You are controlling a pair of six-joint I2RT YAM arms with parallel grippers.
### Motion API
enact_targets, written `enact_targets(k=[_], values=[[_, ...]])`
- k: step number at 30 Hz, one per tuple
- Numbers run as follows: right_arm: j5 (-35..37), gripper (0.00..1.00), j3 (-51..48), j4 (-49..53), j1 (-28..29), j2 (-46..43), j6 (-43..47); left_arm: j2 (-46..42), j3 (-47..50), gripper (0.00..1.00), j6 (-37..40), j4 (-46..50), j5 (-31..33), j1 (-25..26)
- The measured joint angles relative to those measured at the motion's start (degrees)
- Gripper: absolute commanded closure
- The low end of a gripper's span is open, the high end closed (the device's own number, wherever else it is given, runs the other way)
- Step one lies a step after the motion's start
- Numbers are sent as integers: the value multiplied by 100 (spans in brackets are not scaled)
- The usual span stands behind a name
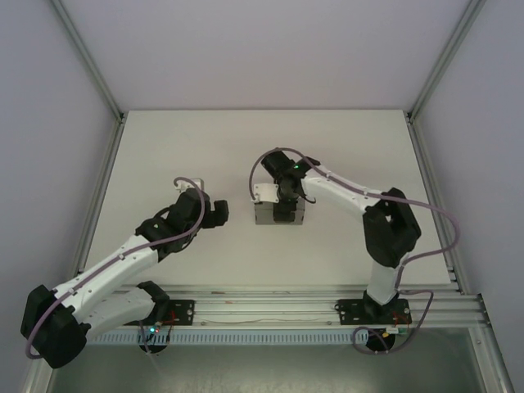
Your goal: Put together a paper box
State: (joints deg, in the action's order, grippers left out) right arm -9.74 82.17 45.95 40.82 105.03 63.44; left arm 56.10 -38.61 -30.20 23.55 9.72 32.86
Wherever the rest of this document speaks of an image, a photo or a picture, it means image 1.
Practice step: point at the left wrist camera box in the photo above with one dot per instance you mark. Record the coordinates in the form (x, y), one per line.
(188, 185)

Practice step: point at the aluminium mounting rail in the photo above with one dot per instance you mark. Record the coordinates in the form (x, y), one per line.
(266, 307)

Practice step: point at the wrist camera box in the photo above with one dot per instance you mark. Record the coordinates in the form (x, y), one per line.
(188, 185)
(265, 191)

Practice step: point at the grey metal sheet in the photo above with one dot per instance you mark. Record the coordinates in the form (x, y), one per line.
(266, 368)

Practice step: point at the grey paper box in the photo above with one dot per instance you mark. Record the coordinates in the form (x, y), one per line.
(264, 215)

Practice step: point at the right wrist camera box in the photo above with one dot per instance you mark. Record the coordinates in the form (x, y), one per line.
(265, 191)

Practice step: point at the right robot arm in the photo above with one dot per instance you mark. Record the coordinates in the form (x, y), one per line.
(391, 229)

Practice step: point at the small circuit board with leds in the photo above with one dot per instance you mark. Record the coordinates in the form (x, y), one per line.
(154, 328)
(395, 330)

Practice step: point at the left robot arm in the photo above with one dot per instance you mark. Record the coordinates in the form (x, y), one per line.
(53, 331)

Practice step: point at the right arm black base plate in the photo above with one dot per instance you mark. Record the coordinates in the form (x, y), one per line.
(348, 312)

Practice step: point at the aluminium table side rail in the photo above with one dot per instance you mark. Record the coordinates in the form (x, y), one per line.
(104, 180)
(427, 180)

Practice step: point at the aluminium frame post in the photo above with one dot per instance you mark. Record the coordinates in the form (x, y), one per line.
(88, 61)
(444, 61)

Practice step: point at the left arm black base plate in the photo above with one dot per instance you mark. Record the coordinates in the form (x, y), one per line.
(182, 312)

